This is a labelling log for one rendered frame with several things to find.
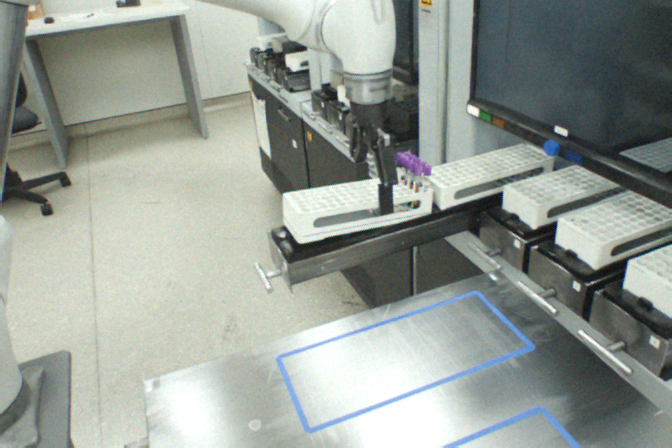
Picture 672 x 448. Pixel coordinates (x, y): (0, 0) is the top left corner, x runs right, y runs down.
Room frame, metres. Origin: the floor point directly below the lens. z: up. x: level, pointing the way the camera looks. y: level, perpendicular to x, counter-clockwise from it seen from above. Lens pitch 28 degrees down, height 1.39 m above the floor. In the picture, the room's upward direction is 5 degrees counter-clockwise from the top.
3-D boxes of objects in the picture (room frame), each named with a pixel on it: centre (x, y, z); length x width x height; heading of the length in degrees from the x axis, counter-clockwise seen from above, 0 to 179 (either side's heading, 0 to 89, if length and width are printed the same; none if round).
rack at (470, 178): (1.09, -0.34, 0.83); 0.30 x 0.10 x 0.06; 111
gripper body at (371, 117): (0.99, -0.08, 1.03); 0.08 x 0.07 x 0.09; 21
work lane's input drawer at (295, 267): (1.03, -0.18, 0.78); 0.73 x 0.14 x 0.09; 111
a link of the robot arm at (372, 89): (0.99, -0.08, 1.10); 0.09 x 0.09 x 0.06
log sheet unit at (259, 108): (2.70, 0.36, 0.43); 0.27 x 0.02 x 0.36; 21
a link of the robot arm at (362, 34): (1.00, -0.07, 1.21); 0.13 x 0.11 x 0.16; 26
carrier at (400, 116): (1.47, -0.21, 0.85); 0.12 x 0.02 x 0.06; 21
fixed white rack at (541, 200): (0.99, -0.50, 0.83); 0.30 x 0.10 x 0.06; 111
